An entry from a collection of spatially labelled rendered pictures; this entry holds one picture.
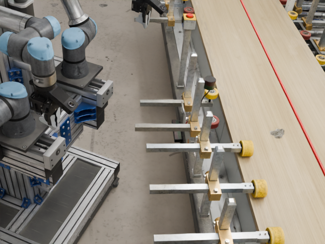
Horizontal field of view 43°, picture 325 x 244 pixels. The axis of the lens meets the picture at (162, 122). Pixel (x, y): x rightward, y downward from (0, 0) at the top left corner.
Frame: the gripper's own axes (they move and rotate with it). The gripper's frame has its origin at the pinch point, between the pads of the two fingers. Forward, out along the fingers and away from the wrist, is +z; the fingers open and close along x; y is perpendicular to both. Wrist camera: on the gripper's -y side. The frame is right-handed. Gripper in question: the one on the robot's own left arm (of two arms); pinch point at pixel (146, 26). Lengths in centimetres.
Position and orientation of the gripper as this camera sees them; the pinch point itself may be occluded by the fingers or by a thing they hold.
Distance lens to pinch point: 217.0
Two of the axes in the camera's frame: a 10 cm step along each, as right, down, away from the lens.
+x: -3.7, 6.0, -7.1
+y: -9.3, -3.1, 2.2
